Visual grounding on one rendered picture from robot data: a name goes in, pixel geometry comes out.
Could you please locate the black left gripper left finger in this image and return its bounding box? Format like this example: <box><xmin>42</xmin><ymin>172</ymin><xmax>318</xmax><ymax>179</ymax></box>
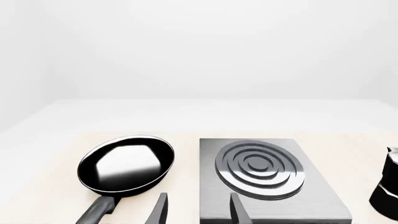
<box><xmin>144</xmin><ymin>192</ymin><xmax>169</xmax><ymax>224</ymax></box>

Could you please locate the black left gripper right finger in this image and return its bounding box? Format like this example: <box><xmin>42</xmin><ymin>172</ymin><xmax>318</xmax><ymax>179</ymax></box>
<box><xmin>229</xmin><ymin>192</ymin><xmax>254</xmax><ymax>224</ymax></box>

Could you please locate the flat black stove plate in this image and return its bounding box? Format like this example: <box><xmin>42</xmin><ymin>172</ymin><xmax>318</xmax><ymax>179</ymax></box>
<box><xmin>199</xmin><ymin>138</ymin><xmax>353</xmax><ymax>224</ymax></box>

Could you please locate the black frying pan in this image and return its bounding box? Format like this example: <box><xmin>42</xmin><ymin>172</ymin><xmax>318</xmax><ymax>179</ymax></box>
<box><xmin>75</xmin><ymin>134</ymin><xmax>175</xmax><ymax>224</ymax></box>

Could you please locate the black moka pot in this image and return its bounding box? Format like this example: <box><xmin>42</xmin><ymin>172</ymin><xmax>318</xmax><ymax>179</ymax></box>
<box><xmin>368</xmin><ymin>146</ymin><xmax>398</xmax><ymax>221</ymax></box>

